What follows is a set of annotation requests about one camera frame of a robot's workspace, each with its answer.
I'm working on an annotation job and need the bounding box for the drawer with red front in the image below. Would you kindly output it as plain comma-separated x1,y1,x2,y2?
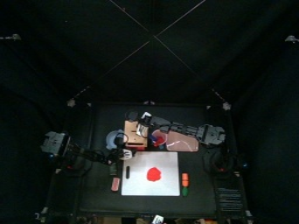
126,144,148,151

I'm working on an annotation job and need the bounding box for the blue plastic bowl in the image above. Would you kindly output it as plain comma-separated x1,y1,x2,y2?
106,129,127,151

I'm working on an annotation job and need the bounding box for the white cutting mat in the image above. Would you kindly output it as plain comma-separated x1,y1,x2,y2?
120,151,183,197

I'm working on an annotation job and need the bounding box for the pink toy block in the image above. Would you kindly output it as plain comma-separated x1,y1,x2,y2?
111,177,122,193

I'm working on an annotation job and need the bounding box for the pink transparent tray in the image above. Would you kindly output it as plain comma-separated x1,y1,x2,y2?
164,132,200,153

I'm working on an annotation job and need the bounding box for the white text label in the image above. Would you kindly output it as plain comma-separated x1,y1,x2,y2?
218,186,243,212

